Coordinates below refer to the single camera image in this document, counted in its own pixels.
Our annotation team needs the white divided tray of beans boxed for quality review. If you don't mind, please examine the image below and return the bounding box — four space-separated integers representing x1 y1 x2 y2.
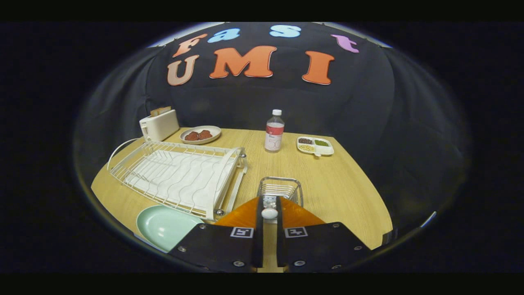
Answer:
297 136 334 157

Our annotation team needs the clear bottle with red label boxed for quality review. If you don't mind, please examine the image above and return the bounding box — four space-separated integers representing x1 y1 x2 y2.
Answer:
264 109 285 153

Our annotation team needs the white ribbed drain tray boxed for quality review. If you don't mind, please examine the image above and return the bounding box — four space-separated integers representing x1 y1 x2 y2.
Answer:
123 150 238 213

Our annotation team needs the white spoon with checked handle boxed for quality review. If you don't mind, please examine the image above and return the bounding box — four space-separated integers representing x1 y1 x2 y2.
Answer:
261 197 279 224

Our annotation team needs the beige round plate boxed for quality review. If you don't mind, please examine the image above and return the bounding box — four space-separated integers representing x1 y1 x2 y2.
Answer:
180 125 222 145

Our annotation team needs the metal wire basket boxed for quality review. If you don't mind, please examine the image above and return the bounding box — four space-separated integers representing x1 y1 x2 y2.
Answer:
257 177 304 209

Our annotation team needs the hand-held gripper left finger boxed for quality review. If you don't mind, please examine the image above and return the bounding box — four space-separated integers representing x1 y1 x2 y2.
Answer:
168 196 264 273

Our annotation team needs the black backdrop cloth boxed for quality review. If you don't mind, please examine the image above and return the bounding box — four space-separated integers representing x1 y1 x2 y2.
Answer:
76 22 467 246

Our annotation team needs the white toaster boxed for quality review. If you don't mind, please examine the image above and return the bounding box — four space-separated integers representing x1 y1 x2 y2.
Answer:
139 109 180 142

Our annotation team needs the white wire dish rack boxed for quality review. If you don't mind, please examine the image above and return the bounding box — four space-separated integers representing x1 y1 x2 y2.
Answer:
107 138 248 221

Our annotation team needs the mint green plate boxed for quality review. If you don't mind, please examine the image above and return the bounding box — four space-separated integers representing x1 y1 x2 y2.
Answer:
136 205 204 253

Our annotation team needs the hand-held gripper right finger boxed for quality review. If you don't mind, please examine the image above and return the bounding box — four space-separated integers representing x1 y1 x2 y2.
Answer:
276 196 373 273

